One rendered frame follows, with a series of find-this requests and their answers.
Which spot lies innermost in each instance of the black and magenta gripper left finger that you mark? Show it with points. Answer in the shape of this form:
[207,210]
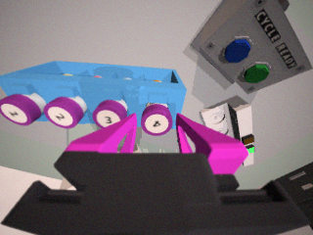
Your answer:
[105,140]

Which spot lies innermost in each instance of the blue tube rack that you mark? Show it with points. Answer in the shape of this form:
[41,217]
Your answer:
[94,90]

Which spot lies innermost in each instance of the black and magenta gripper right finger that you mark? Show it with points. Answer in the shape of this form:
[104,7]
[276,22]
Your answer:
[224,153]

